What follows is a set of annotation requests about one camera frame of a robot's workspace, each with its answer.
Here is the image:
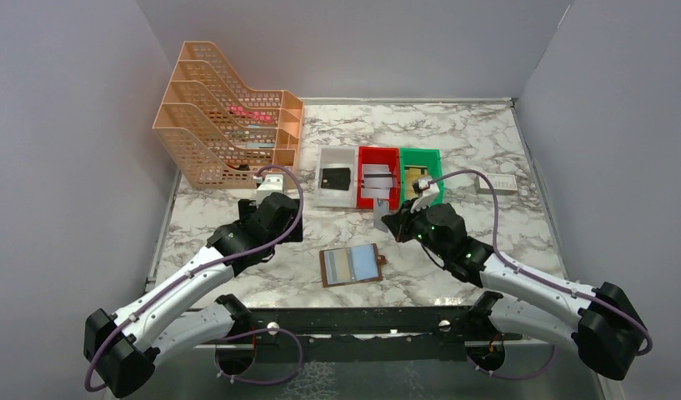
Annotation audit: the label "white VIP credit card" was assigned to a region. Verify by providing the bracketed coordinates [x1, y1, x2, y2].
[373, 197, 389, 233]

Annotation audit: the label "brown leather card holder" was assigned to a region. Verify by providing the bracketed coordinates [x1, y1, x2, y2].
[319, 243, 388, 288]

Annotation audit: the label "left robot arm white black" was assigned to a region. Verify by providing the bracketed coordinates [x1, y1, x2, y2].
[83, 192, 304, 398]

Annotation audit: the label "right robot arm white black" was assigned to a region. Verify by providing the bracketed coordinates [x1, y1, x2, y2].
[381, 200, 651, 381]

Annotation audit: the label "white cards in red bin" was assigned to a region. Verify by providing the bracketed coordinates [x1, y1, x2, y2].
[360, 164, 396, 200]

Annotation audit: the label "gold cards in green bin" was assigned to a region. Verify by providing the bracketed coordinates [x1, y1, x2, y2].
[403, 165, 428, 200]

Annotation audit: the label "black card in white bin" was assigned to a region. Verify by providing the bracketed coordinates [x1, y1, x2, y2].
[319, 167, 352, 191]

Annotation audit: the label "small white card box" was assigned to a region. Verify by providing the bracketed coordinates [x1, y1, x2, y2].
[475, 173, 518, 195]

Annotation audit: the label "green plastic bin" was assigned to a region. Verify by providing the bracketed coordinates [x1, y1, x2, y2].
[398, 147, 443, 205]

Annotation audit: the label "red plastic bin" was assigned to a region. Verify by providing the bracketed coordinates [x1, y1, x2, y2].
[356, 147, 401, 210]

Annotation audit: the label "white plastic bin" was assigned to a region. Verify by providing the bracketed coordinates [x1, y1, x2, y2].
[316, 145, 358, 208]

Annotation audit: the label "peach plastic file organizer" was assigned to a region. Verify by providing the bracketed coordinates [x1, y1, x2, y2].
[153, 41, 304, 189]

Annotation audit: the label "pink item in organizer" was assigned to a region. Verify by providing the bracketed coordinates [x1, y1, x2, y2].
[228, 106, 274, 123]

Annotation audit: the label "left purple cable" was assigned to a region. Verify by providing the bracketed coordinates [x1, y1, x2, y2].
[84, 165, 306, 393]

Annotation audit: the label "purple cable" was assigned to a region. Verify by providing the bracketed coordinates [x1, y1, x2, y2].
[84, 165, 306, 393]
[417, 168, 653, 356]

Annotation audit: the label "black mounting rail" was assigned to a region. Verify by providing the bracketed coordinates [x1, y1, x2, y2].
[195, 306, 523, 366]

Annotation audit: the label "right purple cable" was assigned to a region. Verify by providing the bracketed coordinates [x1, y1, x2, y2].
[417, 168, 653, 356]

